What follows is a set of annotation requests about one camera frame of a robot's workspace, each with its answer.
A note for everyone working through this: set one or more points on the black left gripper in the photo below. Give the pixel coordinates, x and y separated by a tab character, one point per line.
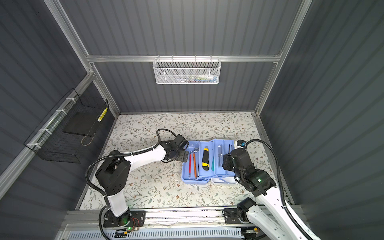
182	157

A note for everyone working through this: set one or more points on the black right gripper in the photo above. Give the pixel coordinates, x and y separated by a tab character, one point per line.
226	159

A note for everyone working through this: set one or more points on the red handled pliers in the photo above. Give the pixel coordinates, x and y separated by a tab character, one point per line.
195	162

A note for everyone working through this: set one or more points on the white and blue tool box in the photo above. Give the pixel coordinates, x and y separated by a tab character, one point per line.
217	149

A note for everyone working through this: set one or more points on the black yellow wire stripper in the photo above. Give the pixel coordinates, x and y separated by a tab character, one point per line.
205	159

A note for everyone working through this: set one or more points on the teal handled tool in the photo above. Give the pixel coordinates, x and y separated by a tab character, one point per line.
213	164

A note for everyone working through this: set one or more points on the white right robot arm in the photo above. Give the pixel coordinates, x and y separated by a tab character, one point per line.
269	210

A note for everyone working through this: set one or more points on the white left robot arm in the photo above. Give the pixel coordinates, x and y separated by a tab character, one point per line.
108	175

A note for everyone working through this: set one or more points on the floral table mat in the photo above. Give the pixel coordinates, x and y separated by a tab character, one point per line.
159	185

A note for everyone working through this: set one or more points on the yellow marker pen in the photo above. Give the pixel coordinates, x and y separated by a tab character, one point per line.
103	113

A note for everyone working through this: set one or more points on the black foam pad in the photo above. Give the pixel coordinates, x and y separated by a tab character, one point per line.
82	124

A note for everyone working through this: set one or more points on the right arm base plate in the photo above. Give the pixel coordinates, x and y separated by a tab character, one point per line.
231	217

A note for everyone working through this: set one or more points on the white vented cable duct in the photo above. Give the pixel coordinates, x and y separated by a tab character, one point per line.
179	234

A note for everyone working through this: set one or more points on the white wire mesh basket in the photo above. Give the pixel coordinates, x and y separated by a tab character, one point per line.
187	73

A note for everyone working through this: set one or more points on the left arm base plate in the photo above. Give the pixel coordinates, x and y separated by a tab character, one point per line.
133	219

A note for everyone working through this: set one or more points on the black wire basket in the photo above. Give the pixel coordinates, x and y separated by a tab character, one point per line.
67	135

